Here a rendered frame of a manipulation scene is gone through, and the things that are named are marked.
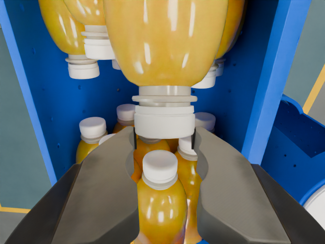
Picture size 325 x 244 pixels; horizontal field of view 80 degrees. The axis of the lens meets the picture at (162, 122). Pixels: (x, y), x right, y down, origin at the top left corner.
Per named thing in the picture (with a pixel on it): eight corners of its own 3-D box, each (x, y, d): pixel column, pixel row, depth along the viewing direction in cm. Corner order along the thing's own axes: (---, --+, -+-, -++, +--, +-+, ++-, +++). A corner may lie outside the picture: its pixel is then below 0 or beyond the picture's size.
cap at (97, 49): (130, 32, 20) (131, 51, 21) (106, 31, 22) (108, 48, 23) (98, 33, 17) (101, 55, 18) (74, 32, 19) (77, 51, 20)
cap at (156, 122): (132, 96, 14) (133, 121, 14) (135, 97, 10) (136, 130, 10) (184, 96, 15) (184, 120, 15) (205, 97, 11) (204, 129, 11)
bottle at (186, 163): (156, 237, 35) (157, 152, 27) (175, 209, 41) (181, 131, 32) (192, 261, 32) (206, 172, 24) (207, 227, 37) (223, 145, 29)
